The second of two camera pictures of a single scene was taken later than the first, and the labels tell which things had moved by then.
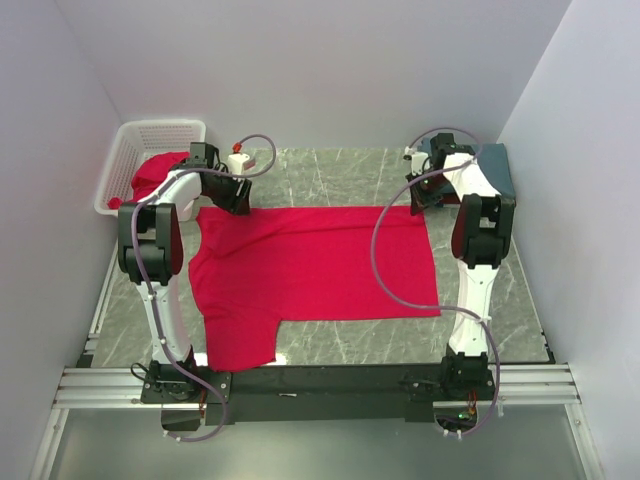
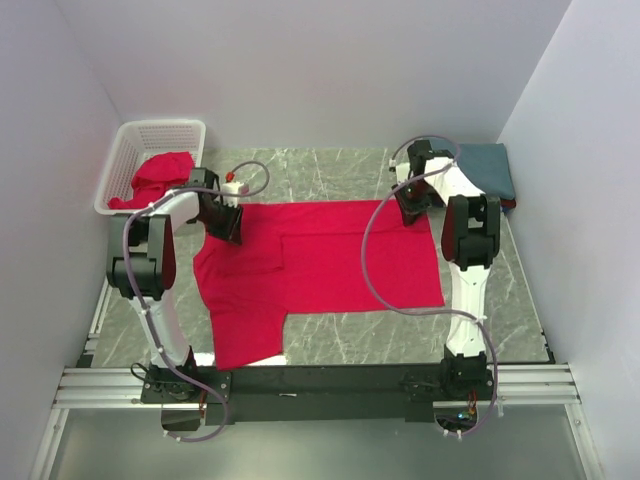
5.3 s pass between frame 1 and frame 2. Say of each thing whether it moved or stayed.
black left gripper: moved
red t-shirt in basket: stayed
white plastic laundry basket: stayed
